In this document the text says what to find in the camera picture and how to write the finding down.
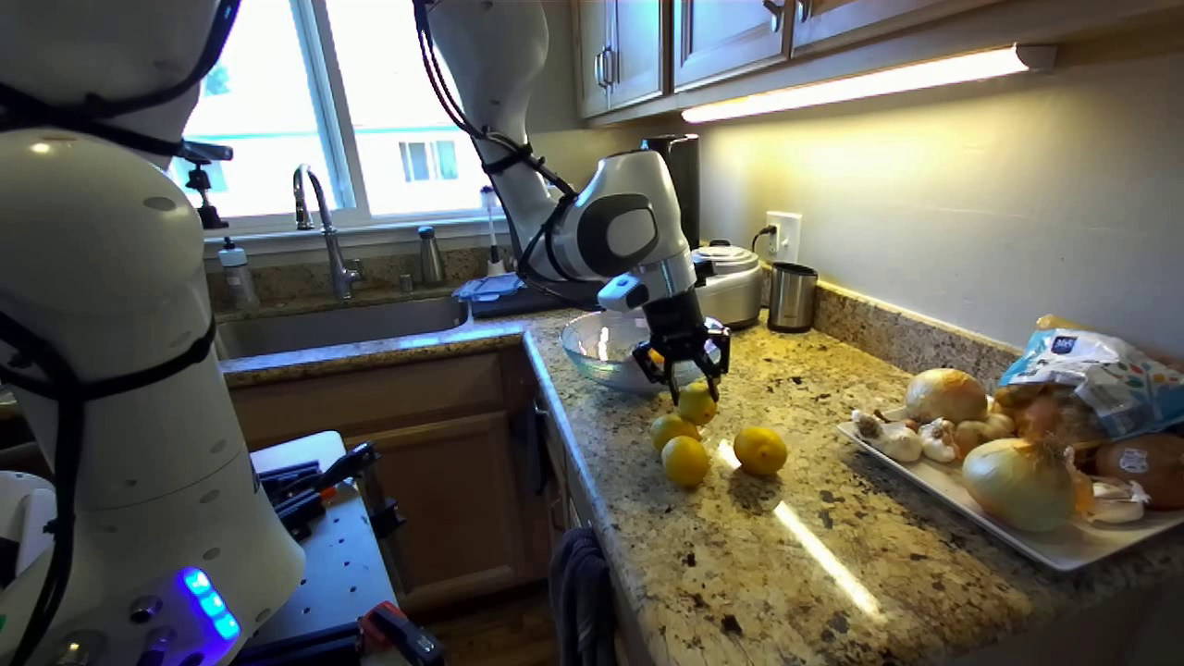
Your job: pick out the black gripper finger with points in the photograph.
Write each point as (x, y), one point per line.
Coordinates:
(654, 371)
(715, 371)

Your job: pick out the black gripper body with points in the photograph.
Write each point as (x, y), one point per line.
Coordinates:
(683, 330)

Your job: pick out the yellow lemon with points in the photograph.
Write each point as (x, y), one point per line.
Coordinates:
(687, 460)
(698, 403)
(672, 427)

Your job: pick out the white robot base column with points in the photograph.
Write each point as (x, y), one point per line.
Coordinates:
(154, 541)

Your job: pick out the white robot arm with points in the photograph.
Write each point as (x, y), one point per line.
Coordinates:
(609, 243)

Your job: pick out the clear glass bowl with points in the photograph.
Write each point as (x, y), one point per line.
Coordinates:
(601, 344)

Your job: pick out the yellow lemon back counter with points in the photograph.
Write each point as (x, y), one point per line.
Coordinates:
(758, 449)

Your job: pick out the silver round appliance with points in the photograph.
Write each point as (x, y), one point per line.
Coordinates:
(732, 285)

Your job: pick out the steel cup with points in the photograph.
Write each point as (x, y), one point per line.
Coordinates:
(791, 298)

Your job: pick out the black soda maker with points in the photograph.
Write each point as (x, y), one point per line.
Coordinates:
(683, 161)

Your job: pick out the yellow onion left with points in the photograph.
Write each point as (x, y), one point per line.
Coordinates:
(943, 392)

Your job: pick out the yellow onion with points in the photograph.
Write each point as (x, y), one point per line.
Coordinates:
(1017, 484)
(943, 392)

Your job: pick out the dark hanging towel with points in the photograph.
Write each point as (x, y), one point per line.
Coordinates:
(583, 600)

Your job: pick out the wooden upper cabinets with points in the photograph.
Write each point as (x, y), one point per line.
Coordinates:
(706, 57)

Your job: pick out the yellow onion right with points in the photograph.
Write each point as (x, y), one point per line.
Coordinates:
(1017, 484)

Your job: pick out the chrome kitchen faucet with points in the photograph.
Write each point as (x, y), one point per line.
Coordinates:
(309, 207)

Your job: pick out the white rectangular plate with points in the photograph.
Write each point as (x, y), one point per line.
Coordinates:
(1063, 550)

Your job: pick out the window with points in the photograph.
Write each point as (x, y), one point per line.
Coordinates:
(329, 87)

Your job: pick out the blue white plastic bag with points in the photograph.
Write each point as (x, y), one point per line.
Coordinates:
(1122, 387)

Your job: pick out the under cabinet light strip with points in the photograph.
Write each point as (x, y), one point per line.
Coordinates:
(989, 64)

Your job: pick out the white wall outlet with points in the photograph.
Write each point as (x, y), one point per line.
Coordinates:
(786, 234)

